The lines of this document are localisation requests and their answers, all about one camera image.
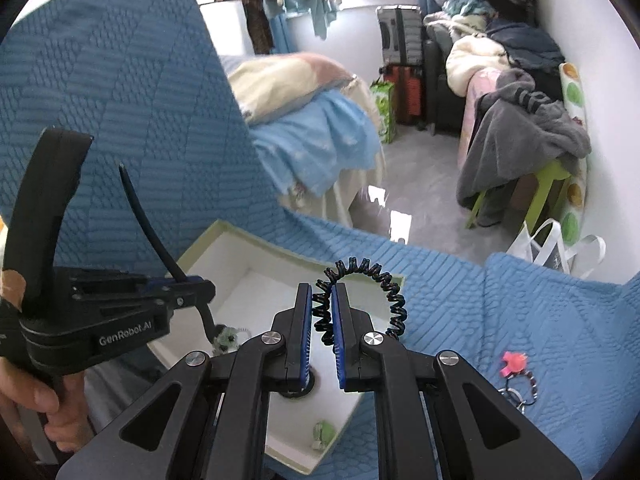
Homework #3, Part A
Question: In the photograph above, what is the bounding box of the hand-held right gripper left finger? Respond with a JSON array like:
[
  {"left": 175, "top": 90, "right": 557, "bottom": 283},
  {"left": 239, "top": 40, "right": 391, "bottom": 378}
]
[{"left": 55, "top": 282, "right": 317, "bottom": 480}]

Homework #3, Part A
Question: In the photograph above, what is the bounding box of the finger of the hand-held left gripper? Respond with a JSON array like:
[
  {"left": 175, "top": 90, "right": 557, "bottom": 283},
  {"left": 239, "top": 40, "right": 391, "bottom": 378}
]
[{"left": 144, "top": 275, "right": 217, "bottom": 314}]

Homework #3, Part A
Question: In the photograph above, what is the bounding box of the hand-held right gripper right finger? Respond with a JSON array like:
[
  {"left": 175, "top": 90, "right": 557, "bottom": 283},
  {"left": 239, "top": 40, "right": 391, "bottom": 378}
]
[{"left": 331, "top": 282, "right": 584, "bottom": 480}]

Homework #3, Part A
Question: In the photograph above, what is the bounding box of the green cardboard box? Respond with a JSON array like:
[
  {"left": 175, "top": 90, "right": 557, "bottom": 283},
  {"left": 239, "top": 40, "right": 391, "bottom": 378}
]
[{"left": 150, "top": 220, "right": 407, "bottom": 477}]

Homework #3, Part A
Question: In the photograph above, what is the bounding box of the black spiral hair tie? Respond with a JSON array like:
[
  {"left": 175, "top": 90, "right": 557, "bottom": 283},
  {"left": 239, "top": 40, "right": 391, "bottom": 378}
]
[{"left": 312, "top": 258, "right": 407, "bottom": 347}]

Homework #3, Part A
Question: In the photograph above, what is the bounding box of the black curved hair stick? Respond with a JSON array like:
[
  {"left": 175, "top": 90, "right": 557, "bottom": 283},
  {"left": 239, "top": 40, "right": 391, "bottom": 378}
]
[{"left": 118, "top": 162, "right": 219, "bottom": 343}]

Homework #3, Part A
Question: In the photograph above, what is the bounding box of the person's left hand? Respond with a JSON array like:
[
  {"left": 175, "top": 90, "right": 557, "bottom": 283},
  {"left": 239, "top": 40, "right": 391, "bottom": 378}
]
[{"left": 0, "top": 360, "right": 92, "bottom": 454}]

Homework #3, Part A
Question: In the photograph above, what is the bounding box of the black round hair accessory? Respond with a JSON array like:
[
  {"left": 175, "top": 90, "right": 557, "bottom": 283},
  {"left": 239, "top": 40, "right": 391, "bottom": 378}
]
[{"left": 281, "top": 367, "right": 317, "bottom": 402}]

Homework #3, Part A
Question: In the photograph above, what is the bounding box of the person's left leg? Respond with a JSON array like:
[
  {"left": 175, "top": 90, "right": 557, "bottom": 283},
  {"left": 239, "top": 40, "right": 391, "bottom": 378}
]
[{"left": 84, "top": 347, "right": 168, "bottom": 433}]

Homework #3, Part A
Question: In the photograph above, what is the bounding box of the light blue bed sheet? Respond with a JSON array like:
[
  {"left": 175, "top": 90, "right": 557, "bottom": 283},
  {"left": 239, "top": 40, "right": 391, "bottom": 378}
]
[{"left": 249, "top": 90, "right": 384, "bottom": 197}]

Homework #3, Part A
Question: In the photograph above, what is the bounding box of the blue textured sofa cover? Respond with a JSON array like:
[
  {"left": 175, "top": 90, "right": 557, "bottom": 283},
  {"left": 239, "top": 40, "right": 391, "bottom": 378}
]
[{"left": 0, "top": 0, "right": 640, "bottom": 480}]

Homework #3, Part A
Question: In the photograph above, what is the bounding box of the white tote bag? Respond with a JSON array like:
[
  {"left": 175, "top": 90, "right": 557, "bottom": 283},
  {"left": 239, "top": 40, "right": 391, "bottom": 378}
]
[{"left": 505, "top": 218, "right": 607, "bottom": 279}]

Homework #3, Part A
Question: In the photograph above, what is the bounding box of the cream pink pillow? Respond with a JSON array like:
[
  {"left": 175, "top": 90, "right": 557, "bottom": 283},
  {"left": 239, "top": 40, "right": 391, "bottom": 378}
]
[{"left": 224, "top": 52, "right": 357, "bottom": 127}]

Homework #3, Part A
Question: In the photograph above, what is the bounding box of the green shopping bag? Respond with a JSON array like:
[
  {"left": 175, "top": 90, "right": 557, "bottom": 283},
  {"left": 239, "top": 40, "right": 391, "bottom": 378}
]
[{"left": 369, "top": 77, "right": 399, "bottom": 144}]

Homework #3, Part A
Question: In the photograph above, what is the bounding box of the red suitcase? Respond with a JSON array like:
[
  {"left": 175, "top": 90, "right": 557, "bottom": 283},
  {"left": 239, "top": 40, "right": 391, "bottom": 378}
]
[{"left": 384, "top": 64, "right": 427, "bottom": 127}]

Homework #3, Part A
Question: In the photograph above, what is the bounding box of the green plastic stool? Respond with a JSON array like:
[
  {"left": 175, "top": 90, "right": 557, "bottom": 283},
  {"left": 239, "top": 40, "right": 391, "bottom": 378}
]
[{"left": 466, "top": 159, "right": 574, "bottom": 232}]

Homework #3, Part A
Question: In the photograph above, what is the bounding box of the black suitcase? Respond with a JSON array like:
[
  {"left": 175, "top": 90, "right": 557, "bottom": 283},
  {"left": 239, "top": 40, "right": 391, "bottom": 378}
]
[{"left": 421, "top": 25, "right": 472, "bottom": 137}]

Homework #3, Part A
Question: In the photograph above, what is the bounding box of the white wardrobe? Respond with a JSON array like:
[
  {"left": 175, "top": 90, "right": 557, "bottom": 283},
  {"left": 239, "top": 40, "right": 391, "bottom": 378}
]
[{"left": 200, "top": 0, "right": 257, "bottom": 57}]

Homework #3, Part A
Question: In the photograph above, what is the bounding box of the grey hooded jacket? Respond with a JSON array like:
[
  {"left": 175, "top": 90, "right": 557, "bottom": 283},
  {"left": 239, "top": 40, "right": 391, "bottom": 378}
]
[{"left": 456, "top": 69, "right": 594, "bottom": 227}]

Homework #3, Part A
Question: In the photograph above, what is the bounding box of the fruit print mat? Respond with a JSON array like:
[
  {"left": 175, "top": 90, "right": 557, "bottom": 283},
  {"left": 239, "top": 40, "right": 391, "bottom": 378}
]
[{"left": 556, "top": 62, "right": 594, "bottom": 262}]

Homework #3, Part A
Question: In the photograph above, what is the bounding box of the white fluffy garment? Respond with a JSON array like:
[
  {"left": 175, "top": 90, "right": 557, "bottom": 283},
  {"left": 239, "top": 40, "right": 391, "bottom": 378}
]
[{"left": 444, "top": 35, "right": 512, "bottom": 97}]

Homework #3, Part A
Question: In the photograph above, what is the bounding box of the grey suitcase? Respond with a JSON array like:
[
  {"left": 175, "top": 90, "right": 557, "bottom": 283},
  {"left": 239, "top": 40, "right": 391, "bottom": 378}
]
[{"left": 375, "top": 5, "right": 424, "bottom": 69}]

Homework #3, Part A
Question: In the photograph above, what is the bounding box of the pile of clothes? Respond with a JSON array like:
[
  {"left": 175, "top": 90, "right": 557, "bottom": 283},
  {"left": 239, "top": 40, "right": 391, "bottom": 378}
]
[{"left": 424, "top": 0, "right": 567, "bottom": 77}]

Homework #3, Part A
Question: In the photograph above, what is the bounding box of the pink charm key ring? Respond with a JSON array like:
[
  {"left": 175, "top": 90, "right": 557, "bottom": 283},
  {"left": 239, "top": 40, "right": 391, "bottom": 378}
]
[{"left": 498, "top": 351, "right": 540, "bottom": 415}]

